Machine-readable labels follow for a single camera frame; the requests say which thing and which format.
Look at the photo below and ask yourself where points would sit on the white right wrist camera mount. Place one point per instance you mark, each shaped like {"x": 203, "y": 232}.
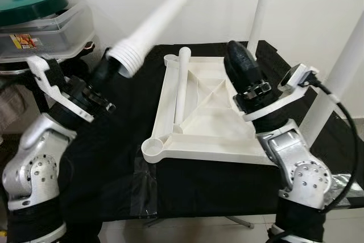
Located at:
{"x": 296, "y": 81}

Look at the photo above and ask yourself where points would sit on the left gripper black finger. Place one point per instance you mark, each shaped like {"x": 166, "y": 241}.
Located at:
{"x": 105, "y": 72}

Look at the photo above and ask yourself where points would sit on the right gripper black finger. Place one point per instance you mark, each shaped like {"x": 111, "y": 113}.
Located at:
{"x": 242, "y": 64}

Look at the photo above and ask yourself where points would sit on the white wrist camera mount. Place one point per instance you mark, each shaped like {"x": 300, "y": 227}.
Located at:
{"x": 296, "y": 81}
{"x": 51, "y": 86}

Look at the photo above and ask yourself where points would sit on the green pot lid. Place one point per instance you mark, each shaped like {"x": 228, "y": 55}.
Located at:
{"x": 34, "y": 4}

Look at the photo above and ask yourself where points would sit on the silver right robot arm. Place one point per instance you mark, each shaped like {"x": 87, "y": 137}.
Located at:
{"x": 296, "y": 169}

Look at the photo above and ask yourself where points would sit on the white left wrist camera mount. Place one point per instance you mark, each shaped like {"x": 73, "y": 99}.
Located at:
{"x": 51, "y": 86}

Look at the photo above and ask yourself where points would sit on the white plastic children table top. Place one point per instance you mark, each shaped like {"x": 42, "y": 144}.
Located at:
{"x": 210, "y": 129}

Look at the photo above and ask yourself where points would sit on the large black bowl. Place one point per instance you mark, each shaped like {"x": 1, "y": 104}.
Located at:
{"x": 14, "y": 68}

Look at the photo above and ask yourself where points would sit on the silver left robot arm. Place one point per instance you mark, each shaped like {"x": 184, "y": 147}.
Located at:
{"x": 34, "y": 163}

